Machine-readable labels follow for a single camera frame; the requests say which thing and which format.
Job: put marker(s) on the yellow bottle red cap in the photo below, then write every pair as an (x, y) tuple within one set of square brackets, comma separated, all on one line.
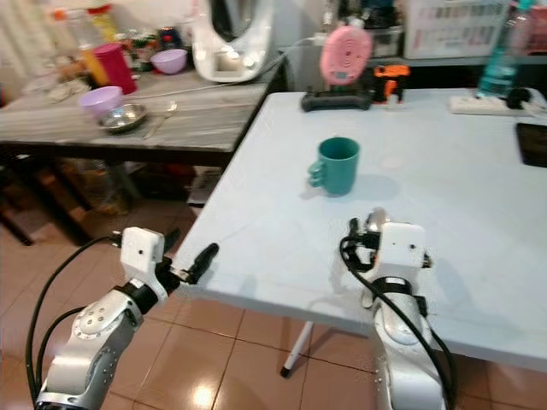
[(102, 22)]

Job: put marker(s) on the teal glass bottle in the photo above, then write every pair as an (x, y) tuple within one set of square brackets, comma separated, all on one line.
[(502, 60)]

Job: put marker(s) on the pink round device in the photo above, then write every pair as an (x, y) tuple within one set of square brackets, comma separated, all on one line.
[(346, 54)]

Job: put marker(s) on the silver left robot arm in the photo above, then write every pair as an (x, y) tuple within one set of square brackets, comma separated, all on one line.
[(90, 350)]

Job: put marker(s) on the clear bottle orange cap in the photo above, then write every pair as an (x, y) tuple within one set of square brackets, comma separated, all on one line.
[(73, 38)]

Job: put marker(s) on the grey wooden table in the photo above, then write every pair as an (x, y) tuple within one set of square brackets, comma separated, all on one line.
[(222, 120)]

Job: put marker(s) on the white folding table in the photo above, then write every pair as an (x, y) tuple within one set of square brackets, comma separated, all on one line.
[(273, 239)]

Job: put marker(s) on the teal ceramic mug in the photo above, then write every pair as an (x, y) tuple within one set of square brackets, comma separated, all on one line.
[(338, 166)]

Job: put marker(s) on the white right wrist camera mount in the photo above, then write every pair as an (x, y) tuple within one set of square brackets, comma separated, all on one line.
[(403, 248)]

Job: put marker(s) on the black phone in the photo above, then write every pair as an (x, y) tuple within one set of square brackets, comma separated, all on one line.
[(532, 143)]

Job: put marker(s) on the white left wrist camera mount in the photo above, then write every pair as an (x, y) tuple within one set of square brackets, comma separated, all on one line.
[(141, 252)]

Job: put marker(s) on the purple plastic bowl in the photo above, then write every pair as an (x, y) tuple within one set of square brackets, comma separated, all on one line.
[(169, 61)]

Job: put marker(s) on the pale lilac plastic bowl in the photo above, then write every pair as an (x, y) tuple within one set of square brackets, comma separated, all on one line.
[(99, 100)]

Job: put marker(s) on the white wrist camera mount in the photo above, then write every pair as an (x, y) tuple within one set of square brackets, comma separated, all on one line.
[(141, 252), (403, 248)]

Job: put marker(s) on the white kitchen appliance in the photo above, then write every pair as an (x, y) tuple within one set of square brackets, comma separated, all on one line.
[(232, 47)]

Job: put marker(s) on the black plug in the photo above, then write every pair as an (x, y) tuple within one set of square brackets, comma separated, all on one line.
[(519, 98)]

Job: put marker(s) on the stainless steel bowl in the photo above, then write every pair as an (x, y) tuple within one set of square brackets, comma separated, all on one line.
[(123, 118)]

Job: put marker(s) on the magenta plastic cup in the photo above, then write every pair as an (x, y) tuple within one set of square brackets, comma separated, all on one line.
[(116, 68)]

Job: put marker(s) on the black flat base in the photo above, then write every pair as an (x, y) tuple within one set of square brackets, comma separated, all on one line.
[(335, 102)]

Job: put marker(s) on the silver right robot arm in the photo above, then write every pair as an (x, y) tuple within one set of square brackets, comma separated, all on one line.
[(402, 350)]

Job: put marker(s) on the orange and black tool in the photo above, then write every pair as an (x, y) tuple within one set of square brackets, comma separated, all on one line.
[(391, 79)]

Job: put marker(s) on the dark tin can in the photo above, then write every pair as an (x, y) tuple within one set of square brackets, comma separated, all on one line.
[(169, 38)]

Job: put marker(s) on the white power strip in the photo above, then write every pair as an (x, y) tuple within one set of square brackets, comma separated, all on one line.
[(483, 105)]

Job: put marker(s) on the silver metal spoon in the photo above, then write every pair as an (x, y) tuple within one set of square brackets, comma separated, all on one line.
[(375, 219), (169, 108)]

